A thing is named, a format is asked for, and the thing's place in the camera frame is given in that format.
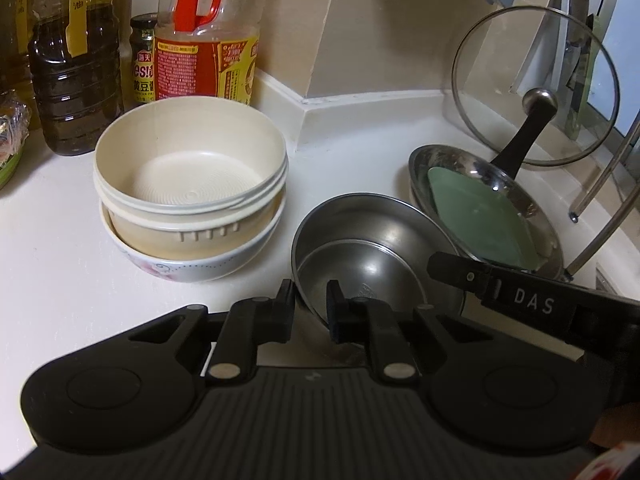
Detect white floral ceramic bowl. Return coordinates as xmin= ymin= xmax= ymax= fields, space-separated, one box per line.
xmin=99 ymin=195 xmax=286 ymax=283

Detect stainless steel bowl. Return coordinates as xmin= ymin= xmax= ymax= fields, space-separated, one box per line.
xmin=291 ymin=193 xmax=465 ymax=323

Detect cream ribbed plastic bowl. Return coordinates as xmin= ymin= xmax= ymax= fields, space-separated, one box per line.
xmin=93 ymin=96 xmax=288 ymax=260

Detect stack of colourful bowls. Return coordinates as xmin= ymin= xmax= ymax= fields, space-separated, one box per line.
xmin=0 ymin=89 xmax=32 ymax=188

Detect person right hand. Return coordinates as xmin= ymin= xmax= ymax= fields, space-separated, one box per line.
xmin=577 ymin=405 xmax=639 ymax=480

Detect glass pot lid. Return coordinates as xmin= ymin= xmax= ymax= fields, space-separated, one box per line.
xmin=450 ymin=4 xmax=620 ymax=168

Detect cutting boards by window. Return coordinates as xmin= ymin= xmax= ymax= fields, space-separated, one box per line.
xmin=508 ymin=0 xmax=640 ymax=141

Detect green labelled sauce jar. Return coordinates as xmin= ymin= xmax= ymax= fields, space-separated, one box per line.
xmin=129 ymin=13 xmax=157 ymax=105

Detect dark oil bottle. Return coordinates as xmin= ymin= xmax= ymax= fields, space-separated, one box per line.
xmin=28 ymin=0 xmax=124 ymax=156

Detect light oil bottle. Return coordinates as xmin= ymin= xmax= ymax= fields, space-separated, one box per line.
xmin=1 ymin=0 xmax=35 ymax=108

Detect red handled soy sauce bottle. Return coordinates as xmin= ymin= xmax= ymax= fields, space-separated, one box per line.
xmin=154 ymin=0 xmax=264 ymax=104

